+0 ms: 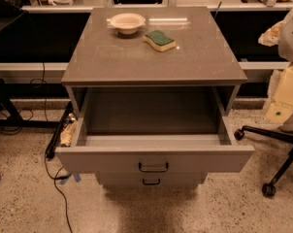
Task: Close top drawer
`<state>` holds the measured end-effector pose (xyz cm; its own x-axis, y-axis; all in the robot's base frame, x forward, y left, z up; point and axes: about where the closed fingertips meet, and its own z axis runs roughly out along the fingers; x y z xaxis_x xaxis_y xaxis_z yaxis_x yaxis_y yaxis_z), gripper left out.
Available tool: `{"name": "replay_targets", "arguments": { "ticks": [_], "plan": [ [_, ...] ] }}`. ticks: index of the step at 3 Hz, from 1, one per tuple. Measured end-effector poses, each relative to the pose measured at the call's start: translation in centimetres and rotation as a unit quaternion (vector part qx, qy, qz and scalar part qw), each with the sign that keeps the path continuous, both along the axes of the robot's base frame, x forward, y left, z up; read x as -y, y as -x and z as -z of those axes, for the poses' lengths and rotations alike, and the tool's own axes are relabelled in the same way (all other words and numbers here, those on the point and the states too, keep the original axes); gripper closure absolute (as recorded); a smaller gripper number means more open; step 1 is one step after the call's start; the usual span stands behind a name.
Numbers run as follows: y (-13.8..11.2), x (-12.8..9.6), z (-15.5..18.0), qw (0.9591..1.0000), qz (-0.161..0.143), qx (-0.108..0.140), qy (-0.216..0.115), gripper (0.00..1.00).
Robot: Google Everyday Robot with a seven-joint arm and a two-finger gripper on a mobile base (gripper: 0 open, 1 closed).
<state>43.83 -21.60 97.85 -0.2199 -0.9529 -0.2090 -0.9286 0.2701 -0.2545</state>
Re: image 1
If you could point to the grey top drawer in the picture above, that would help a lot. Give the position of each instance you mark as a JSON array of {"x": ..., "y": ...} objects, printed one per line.
[{"x": 146, "y": 131}]

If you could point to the grey drawer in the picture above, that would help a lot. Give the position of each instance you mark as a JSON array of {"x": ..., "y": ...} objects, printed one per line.
[
  {"x": 127, "y": 179},
  {"x": 146, "y": 131}
]

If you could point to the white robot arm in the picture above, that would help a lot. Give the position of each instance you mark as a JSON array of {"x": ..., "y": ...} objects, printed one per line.
[{"x": 280, "y": 35}]

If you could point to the grey drawer cabinet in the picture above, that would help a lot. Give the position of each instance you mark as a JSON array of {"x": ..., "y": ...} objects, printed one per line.
[{"x": 201, "y": 58}]

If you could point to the grey lower drawer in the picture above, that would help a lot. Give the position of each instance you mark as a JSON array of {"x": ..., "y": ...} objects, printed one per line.
[{"x": 127, "y": 179}]

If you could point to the green yellow sponge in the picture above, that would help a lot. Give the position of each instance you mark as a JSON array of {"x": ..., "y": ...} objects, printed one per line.
[{"x": 159, "y": 40}]

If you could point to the white paper bowl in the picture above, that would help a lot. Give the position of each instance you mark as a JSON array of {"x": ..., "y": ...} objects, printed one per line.
[{"x": 127, "y": 23}]

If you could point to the blue tape cross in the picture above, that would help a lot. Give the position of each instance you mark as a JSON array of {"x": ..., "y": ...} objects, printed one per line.
[{"x": 76, "y": 177}]

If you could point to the black power strip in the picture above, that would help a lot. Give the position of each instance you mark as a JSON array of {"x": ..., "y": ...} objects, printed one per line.
[{"x": 50, "y": 150}]

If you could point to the black table stand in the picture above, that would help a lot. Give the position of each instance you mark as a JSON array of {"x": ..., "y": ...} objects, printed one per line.
[{"x": 15, "y": 119}]

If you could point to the yellow paper envelope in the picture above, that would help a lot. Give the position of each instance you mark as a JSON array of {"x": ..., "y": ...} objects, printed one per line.
[{"x": 279, "y": 107}]

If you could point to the grey office chair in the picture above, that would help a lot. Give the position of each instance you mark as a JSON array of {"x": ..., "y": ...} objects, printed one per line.
[{"x": 285, "y": 134}]

